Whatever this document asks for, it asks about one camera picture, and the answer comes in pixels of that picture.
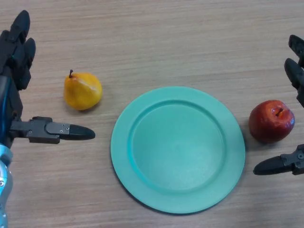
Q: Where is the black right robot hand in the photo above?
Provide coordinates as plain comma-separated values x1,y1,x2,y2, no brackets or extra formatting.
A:
253,34,304,176

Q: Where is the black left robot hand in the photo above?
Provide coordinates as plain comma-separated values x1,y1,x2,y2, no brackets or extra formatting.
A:
0,9,96,149

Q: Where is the yellow pear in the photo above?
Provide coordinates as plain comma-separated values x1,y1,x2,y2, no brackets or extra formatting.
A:
63,69,103,111

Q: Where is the green round plate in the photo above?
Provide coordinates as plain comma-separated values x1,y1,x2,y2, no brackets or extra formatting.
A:
110,86,246,216

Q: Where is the red apple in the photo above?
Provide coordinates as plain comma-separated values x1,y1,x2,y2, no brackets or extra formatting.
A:
248,99,296,143

